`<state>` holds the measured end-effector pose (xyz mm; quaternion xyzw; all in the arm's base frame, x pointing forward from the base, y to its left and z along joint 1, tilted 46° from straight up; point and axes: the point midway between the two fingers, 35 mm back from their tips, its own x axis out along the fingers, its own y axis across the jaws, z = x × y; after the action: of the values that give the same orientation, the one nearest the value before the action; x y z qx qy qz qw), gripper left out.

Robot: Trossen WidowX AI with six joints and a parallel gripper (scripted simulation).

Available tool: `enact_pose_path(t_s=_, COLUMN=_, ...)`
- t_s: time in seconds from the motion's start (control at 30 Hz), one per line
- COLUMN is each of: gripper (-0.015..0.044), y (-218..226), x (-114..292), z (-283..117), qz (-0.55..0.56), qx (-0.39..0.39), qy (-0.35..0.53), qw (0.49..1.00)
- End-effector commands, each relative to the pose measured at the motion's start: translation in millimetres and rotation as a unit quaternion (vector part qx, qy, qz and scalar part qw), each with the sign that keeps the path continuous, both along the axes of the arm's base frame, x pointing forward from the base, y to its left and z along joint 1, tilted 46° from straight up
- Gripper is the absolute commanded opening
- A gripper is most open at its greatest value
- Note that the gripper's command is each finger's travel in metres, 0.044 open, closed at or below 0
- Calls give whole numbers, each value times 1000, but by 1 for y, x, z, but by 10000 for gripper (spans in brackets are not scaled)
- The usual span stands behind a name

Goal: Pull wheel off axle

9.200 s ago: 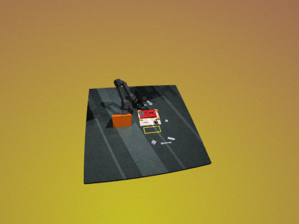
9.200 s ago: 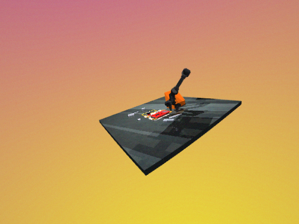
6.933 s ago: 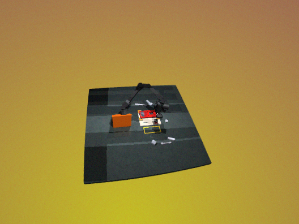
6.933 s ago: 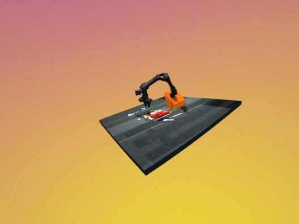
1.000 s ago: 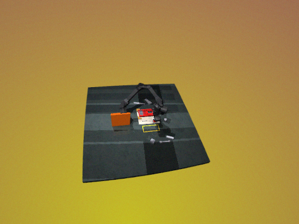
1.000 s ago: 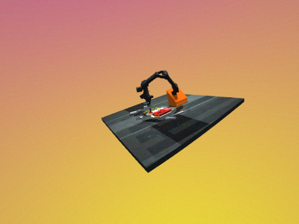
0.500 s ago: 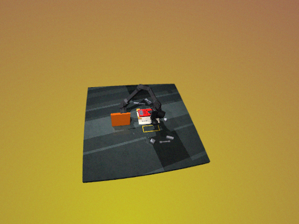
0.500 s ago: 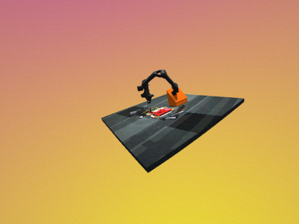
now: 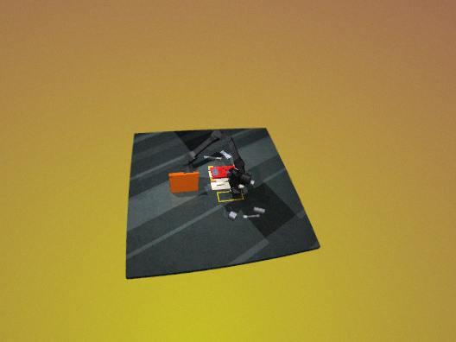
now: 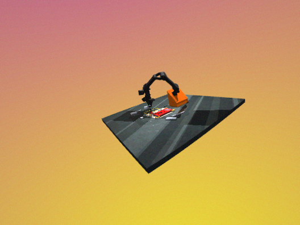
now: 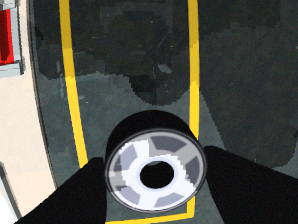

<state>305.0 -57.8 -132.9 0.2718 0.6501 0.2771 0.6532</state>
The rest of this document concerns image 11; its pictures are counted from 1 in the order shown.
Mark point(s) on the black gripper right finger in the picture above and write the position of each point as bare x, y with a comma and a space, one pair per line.
246, 192

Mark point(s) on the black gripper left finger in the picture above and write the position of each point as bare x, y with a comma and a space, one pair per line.
80, 200

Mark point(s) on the black wheel with silver rim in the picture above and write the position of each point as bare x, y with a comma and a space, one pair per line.
148, 136

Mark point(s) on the yellow rectangular outline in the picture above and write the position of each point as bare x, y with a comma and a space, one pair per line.
194, 35

